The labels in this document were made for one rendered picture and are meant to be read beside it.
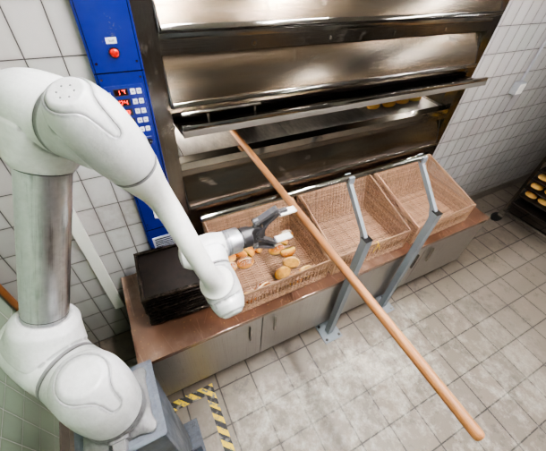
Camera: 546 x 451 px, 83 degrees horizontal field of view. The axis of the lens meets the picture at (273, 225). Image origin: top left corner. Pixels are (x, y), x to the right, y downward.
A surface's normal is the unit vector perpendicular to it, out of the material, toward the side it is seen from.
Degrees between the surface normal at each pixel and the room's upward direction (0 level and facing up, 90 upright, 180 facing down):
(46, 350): 60
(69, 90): 24
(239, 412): 0
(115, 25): 90
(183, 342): 0
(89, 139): 91
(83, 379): 6
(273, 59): 70
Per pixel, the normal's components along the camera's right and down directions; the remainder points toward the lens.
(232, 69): 0.44, 0.37
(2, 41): 0.45, 0.65
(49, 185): 0.68, 0.44
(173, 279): 0.07, -0.71
